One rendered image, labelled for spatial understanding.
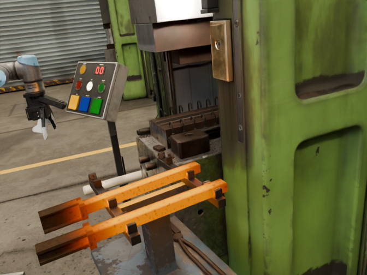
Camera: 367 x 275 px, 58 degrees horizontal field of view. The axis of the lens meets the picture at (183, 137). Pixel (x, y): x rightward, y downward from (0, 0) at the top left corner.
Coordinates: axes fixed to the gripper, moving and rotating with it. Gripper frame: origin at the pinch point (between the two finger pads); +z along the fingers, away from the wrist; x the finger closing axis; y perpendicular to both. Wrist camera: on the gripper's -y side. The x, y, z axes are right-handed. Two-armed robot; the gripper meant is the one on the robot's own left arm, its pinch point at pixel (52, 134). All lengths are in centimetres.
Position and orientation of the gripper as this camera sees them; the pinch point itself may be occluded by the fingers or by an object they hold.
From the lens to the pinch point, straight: 160.2
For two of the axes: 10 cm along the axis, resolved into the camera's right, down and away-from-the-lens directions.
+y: -9.9, 1.2, -0.5
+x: 0.8, 3.4, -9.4
